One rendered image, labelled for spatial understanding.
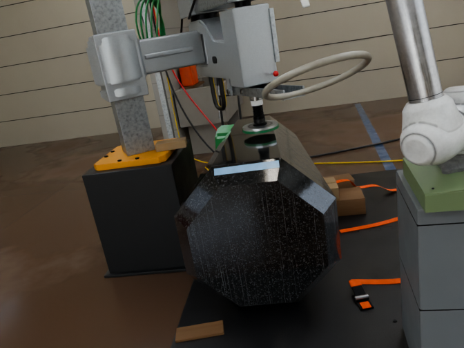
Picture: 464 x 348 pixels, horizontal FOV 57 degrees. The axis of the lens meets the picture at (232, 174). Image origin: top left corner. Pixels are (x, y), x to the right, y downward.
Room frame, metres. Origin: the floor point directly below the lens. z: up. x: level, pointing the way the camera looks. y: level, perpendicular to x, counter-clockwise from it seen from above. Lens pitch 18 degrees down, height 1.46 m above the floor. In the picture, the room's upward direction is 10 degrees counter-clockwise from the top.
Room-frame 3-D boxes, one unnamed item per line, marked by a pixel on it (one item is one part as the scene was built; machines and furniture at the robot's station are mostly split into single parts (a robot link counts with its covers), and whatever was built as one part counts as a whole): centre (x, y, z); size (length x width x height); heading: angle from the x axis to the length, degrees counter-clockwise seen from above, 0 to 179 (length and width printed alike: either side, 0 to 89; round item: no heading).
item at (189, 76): (5.86, 0.33, 1.00); 0.50 x 0.22 x 0.33; 167
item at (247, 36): (2.60, -0.19, 1.34); 0.36 x 0.22 x 0.45; 19
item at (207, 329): (1.87, 0.30, 0.02); 0.25 x 0.10 x 0.01; 90
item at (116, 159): (2.90, 0.61, 0.76); 0.49 x 0.49 x 0.05; 81
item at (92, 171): (2.90, 0.61, 0.37); 0.66 x 0.66 x 0.74; 81
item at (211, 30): (2.89, -0.10, 1.32); 0.74 x 0.23 x 0.49; 19
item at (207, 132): (5.93, 0.10, 0.43); 1.30 x 0.62 x 0.86; 167
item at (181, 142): (2.81, 0.36, 0.81); 0.20 x 0.10 x 0.05; 89
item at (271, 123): (2.52, -0.21, 0.89); 0.21 x 0.21 x 0.01
